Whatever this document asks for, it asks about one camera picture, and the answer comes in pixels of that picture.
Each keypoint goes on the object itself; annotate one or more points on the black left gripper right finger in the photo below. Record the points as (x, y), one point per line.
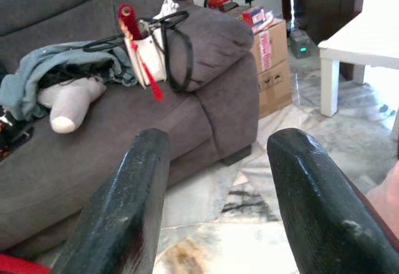
(321, 218)

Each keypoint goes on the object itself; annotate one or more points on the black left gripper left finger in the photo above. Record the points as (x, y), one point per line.
(124, 218)

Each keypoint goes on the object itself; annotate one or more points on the red pillow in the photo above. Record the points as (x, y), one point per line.
(18, 266)

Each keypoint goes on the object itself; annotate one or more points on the dark grey fabric sofa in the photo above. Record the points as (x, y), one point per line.
(93, 162)

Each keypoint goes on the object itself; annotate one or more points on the brown cardboard box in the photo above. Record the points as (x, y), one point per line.
(274, 74)

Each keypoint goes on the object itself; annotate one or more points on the grey charger box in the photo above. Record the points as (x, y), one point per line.
(300, 43)

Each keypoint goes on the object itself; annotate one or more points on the grey-green garment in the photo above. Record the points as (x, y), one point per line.
(46, 59)

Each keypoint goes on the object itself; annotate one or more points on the white low table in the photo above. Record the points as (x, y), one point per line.
(358, 43)

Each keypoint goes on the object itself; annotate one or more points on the red roll with tassel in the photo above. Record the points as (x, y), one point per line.
(129, 21)

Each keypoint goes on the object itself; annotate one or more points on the red white snack packet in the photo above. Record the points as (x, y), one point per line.
(255, 18)

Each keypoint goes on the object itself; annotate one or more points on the dark brown door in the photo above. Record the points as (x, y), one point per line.
(327, 3)

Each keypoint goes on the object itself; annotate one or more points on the crumpled white cloth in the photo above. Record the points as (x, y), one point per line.
(170, 6)

